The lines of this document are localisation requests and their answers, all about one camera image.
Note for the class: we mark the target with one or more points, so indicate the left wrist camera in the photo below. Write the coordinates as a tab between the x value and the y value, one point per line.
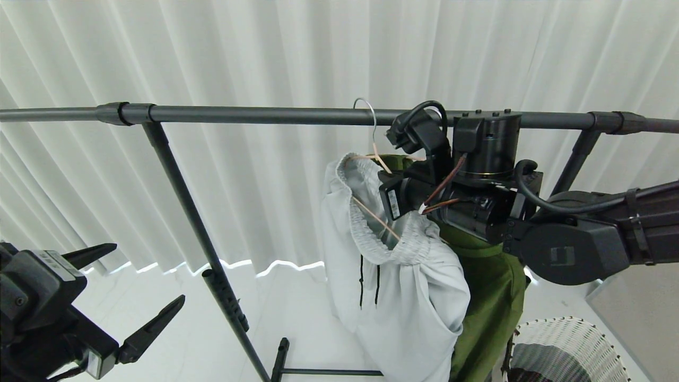
42	286

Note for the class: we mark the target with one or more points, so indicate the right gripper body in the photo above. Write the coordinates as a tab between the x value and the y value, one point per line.
414	196

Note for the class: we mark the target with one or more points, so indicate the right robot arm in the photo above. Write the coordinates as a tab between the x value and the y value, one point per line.
573	249

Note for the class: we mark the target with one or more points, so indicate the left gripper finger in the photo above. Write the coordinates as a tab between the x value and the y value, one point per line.
90	254
154	331

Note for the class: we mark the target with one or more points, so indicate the pale grey garment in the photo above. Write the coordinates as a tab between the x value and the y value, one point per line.
403	297

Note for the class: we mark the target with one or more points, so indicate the green t-shirt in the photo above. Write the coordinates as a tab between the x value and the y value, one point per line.
493	297

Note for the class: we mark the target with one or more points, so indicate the white curtain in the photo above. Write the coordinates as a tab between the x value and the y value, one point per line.
265	53

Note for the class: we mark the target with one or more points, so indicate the white laundry basket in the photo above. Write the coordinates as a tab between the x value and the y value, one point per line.
573	334

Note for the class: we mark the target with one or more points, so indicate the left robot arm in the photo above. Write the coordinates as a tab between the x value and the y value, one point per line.
32	361

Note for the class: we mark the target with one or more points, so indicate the black clothes rack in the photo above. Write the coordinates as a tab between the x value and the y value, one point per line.
265	115

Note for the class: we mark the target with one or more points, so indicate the pink clothes hanger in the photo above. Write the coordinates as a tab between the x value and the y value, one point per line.
374	124

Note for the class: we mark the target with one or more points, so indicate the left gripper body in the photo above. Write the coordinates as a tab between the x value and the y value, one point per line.
93	347

